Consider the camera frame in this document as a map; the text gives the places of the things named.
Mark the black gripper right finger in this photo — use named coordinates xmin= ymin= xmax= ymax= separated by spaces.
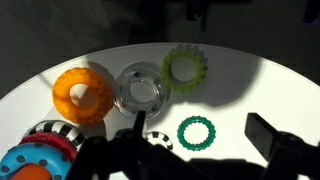
xmin=244 ymin=112 xmax=288 ymax=163

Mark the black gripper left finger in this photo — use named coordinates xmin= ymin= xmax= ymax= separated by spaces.
xmin=132 ymin=110 xmax=147 ymax=135

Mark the small black white thin ring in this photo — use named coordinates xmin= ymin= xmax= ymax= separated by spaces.
xmin=145 ymin=130 xmax=175 ymax=151

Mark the dark green thin ring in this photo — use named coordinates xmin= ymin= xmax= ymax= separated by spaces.
xmin=176 ymin=115 xmax=217 ymax=152

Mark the orange bumpy ring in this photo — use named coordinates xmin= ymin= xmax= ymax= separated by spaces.
xmin=51 ymin=66 xmax=116 ymax=126

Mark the large black white striped ring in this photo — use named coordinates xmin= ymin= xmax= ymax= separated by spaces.
xmin=24 ymin=119 xmax=88 ymax=148

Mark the lime green ridged ring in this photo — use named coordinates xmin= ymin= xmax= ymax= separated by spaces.
xmin=160 ymin=44 xmax=210 ymax=95

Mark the red ring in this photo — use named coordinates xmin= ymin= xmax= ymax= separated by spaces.
xmin=19 ymin=131 xmax=80 ymax=163

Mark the blue ring with dark dots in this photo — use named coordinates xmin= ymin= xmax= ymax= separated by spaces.
xmin=0 ymin=142 xmax=73 ymax=180

